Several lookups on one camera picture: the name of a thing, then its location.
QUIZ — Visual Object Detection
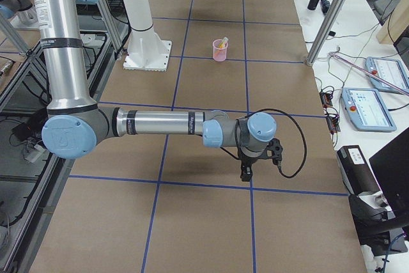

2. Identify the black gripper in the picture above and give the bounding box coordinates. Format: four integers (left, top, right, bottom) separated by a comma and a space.
238, 151, 261, 182

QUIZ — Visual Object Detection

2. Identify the orange highlighter pen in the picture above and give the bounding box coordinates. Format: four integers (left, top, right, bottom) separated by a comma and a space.
215, 44, 224, 56

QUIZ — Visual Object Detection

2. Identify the pink mesh pen holder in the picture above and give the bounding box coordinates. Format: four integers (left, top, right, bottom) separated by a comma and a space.
212, 37, 228, 62

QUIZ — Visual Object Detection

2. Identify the black box with label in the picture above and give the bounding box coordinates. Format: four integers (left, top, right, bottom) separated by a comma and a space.
337, 145, 380, 196

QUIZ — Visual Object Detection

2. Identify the near teach pendant tablet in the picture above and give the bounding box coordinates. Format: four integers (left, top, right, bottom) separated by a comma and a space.
341, 88, 397, 132

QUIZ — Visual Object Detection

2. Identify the teach pendant tablet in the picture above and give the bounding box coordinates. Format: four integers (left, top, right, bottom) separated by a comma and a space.
365, 57, 408, 92
341, 88, 397, 132

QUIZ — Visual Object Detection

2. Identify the far teach pendant tablet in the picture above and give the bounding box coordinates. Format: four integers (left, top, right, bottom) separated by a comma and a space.
365, 57, 408, 92

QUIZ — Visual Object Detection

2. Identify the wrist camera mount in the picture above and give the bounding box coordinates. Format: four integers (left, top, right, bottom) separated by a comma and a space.
266, 138, 283, 166

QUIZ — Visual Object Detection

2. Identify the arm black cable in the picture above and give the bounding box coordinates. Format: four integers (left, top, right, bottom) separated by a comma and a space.
220, 109, 308, 179

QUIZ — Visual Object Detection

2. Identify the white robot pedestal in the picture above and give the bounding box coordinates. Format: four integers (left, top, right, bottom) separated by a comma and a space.
123, 0, 172, 72

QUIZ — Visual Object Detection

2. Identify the aluminium frame post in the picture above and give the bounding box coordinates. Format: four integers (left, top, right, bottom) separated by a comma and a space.
305, 0, 346, 66

